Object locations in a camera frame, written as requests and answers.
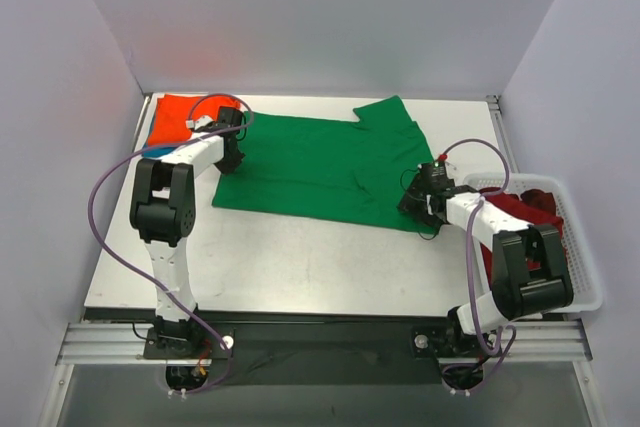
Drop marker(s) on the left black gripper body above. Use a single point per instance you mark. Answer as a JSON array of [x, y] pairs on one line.
[[230, 159]]

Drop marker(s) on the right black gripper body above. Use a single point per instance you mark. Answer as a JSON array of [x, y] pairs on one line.
[[415, 200]]

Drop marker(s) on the green t shirt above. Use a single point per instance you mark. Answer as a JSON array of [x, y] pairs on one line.
[[344, 171]]

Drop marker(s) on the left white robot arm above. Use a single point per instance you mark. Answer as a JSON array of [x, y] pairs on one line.
[[163, 212]]

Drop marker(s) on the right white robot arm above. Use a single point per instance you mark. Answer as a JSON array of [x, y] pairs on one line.
[[529, 272]]

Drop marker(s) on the folded orange t shirt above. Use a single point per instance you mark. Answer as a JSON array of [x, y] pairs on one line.
[[172, 112]]

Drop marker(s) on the folded blue t shirt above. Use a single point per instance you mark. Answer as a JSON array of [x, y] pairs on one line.
[[158, 151]]

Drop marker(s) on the dark red t shirt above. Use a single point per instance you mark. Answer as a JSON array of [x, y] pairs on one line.
[[533, 206]]

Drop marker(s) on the white plastic basket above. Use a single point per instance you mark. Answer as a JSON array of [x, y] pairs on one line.
[[587, 288]]

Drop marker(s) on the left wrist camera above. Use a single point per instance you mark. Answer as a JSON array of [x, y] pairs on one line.
[[200, 123]]

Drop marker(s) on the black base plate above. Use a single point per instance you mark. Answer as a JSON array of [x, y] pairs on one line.
[[320, 354]]

